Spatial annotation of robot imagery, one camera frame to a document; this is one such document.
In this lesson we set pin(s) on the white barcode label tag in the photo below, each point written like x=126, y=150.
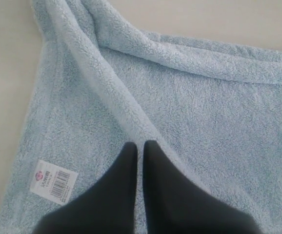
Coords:
x=53, y=182

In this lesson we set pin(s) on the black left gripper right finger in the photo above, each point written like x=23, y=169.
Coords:
x=175, y=205

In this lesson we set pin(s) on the light blue terry towel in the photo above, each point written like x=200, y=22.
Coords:
x=214, y=108

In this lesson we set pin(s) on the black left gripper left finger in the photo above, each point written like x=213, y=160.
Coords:
x=106, y=208

